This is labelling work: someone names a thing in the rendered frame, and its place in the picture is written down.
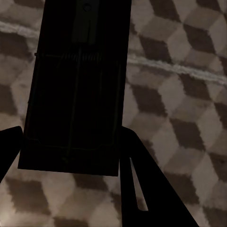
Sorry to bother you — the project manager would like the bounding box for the mousetrap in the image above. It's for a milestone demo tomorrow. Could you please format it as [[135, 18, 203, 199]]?
[[18, 0, 131, 177]]

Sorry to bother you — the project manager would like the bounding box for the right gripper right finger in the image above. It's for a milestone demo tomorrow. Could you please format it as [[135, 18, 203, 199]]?
[[119, 126, 199, 227]]

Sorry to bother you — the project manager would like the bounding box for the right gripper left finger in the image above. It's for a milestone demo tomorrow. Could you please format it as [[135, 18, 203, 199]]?
[[0, 125, 23, 183]]

